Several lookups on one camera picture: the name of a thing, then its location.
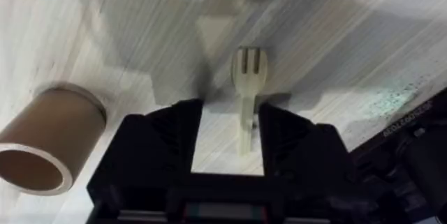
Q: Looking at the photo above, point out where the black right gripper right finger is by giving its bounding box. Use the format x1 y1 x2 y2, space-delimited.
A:
258 102 364 214

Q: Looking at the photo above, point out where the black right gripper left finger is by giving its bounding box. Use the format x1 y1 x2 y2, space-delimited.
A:
86 98 204 214

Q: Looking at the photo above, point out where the pale wooden fork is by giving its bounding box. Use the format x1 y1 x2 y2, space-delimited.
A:
230 46 269 156

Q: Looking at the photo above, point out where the brown cylindrical container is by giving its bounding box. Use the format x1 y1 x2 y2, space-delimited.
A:
0 82 108 197

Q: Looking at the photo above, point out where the black rail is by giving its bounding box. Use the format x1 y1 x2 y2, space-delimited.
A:
349 87 447 224

